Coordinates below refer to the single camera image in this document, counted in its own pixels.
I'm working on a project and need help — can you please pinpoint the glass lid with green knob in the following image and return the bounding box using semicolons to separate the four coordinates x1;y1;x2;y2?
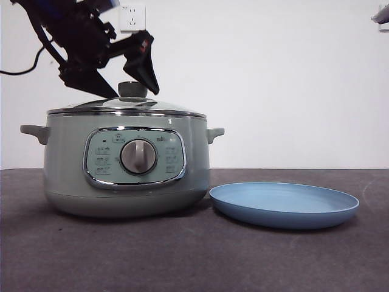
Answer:
47;81;207;116

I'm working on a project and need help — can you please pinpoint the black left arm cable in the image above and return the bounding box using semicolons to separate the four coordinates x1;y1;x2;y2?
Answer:
0;47;49;76

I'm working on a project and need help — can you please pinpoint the blue round plate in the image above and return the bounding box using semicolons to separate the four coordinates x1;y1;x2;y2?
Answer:
208;182;360;230

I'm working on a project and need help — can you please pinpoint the white wall switch plate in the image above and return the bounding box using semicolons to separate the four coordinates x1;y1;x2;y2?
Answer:
377;5;389;33

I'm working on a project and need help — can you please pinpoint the white wall socket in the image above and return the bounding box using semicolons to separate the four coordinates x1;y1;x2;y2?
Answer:
120;5;147;34

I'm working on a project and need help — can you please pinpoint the pale green electric steamer pot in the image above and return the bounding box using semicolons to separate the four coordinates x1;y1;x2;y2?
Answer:
19;113;225;218

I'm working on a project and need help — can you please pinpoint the stainless steel steamer insert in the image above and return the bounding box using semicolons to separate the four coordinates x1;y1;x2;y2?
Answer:
47;111;207;119

